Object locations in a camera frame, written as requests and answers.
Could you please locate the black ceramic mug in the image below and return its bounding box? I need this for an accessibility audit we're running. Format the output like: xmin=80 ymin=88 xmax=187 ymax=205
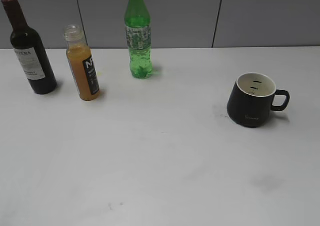
xmin=226 ymin=72 xmax=290 ymax=128

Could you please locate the NFC orange juice bottle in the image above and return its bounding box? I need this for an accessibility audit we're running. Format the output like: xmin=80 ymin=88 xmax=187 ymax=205
xmin=63 ymin=25 xmax=100 ymax=101

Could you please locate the green plastic soda bottle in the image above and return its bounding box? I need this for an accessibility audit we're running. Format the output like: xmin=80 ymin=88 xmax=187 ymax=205
xmin=124 ymin=0 xmax=153 ymax=79

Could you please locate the dark red wine bottle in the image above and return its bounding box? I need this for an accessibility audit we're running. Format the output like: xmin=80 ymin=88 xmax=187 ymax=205
xmin=1 ymin=0 xmax=57 ymax=94

